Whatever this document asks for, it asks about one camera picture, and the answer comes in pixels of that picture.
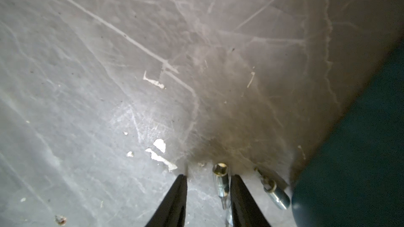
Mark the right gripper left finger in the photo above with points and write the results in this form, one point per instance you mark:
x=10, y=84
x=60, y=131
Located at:
x=172, y=210

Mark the silver bit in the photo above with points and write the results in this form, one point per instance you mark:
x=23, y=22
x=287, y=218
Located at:
x=221, y=182
x=278, y=196

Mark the teal plastic storage box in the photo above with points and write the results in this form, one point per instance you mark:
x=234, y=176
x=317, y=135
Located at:
x=356, y=178

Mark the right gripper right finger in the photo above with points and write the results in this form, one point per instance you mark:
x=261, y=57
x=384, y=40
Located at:
x=245, y=210

